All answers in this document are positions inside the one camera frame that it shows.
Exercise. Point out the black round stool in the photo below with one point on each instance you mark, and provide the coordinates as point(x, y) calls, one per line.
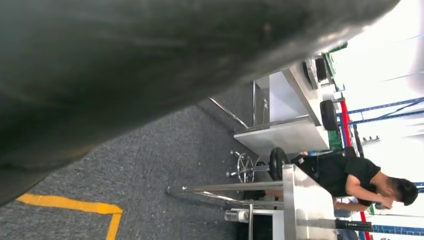
point(278, 164)
point(328, 115)

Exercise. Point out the steel table with white panel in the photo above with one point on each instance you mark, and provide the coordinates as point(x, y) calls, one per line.
point(285, 139)

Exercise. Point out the blue steel frame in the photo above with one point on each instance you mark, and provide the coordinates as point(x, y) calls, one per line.
point(381, 106)

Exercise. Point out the red upright post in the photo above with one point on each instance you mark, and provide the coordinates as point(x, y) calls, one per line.
point(345, 122)

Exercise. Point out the stainless steel workbench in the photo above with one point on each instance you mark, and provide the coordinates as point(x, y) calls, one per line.
point(308, 198)

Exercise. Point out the person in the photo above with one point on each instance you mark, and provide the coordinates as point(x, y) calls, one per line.
point(331, 172)

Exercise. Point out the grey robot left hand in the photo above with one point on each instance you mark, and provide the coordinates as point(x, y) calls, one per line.
point(132, 49)

